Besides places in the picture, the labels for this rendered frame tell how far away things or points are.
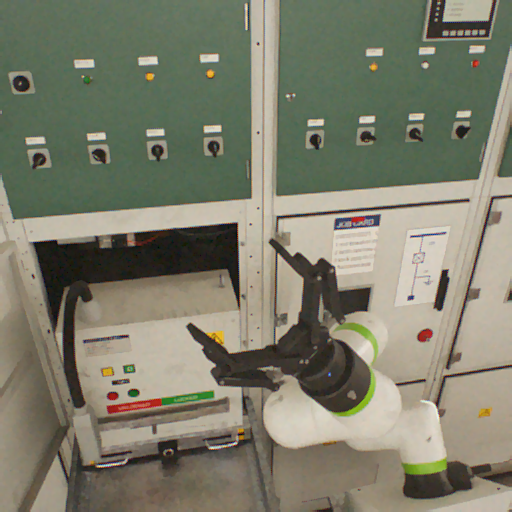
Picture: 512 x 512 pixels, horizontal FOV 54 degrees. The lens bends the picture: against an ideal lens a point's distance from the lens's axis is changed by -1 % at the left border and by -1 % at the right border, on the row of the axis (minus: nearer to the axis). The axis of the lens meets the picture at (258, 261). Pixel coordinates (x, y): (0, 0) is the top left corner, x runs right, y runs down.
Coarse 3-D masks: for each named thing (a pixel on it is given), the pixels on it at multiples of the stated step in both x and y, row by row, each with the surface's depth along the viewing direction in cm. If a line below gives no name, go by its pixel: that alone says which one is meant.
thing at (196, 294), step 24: (96, 288) 149; (120, 288) 149; (144, 288) 149; (168, 288) 149; (192, 288) 149; (216, 288) 149; (120, 312) 139; (144, 312) 139; (168, 312) 139; (192, 312) 139; (216, 312) 139
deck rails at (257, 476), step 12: (252, 432) 164; (252, 444) 167; (252, 456) 163; (84, 468) 159; (252, 468) 159; (84, 480) 155; (252, 480) 156; (264, 480) 149; (72, 492) 145; (84, 492) 152; (264, 492) 151; (72, 504) 142; (84, 504) 148; (264, 504) 149
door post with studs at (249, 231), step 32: (256, 0) 117; (256, 32) 120; (256, 64) 124; (256, 96) 128; (256, 128) 133; (256, 160) 137; (256, 192) 142; (256, 224) 148; (256, 256) 153; (256, 288) 160; (256, 320) 166; (256, 416) 191
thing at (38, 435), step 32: (0, 256) 128; (0, 288) 129; (0, 320) 129; (0, 352) 135; (32, 352) 152; (0, 384) 135; (32, 384) 153; (0, 416) 136; (32, 416) 153; (64, 416) 170; (0, 448) 136; (32, 448) 154; (0, 480) 136; (32, 480) 154
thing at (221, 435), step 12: (204, 432) 162; (216, 432) 162; (228, 432) 163; (240, 432) 165; (120, 444) 158; (132, 444) 158; (144, 444) 158; (156, 444) 159; (180, 444) 162; (192, 444) 163; (204, 444) 164; (108, 456) 158; (120, 456) 159; (132, 456) 160
